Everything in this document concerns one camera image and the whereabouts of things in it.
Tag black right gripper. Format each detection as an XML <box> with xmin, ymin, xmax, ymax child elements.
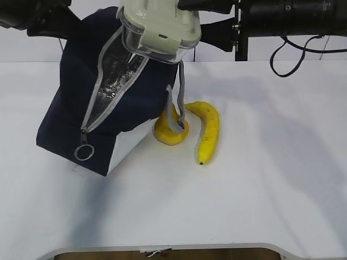
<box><xmin>178</xmin><ymin>1</ymin><xmax>248</xmax><ymax>61</ymax></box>

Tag green lid glass food container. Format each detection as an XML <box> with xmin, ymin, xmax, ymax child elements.
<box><xmin>117</xmin><ymin>0</ymin><xmax>202</xmax><ymax>64</ymax></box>

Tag yellow banana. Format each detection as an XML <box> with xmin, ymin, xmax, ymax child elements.
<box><xmin>185</xmin><ymin>101</ymin><xmax>220</xmax><ymax>165</ymax></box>

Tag yellow pear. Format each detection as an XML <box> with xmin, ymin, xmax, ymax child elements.
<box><xmin>153</xmin><ymin>109</ymin><xmax>190</xmax><ymax>146</ymax></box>

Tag navy insulated lunch bag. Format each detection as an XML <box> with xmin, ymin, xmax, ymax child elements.
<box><xmin>36</xmin><ymin>6</ymin><xmax>184</xmax><ymax>176</ymax></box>

